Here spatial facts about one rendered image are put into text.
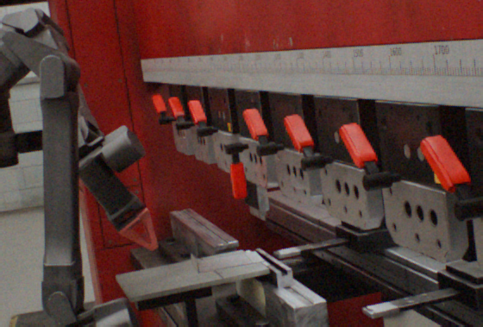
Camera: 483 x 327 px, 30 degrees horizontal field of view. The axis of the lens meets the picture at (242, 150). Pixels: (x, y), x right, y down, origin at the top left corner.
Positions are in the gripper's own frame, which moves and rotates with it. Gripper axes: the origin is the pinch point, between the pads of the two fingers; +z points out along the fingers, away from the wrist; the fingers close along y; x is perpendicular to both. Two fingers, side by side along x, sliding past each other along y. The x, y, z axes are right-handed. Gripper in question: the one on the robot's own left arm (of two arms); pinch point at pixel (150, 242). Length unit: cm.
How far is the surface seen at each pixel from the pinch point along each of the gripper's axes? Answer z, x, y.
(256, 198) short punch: 4.9, -20.7, -5.0
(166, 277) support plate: 6.9, 1.7, -1.9
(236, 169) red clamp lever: -5.0, -19.4, -17.3
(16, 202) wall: 72, 79, 731
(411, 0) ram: -24, -36, -82
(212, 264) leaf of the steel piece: 11.3, -6.7, 0.3
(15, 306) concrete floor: 76, 88, 377
